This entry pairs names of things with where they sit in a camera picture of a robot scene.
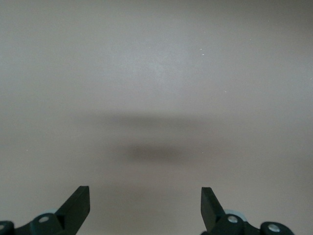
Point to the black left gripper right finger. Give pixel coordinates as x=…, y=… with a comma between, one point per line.
x=212, y=215

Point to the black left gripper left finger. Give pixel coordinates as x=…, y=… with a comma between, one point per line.
x=73, y=215

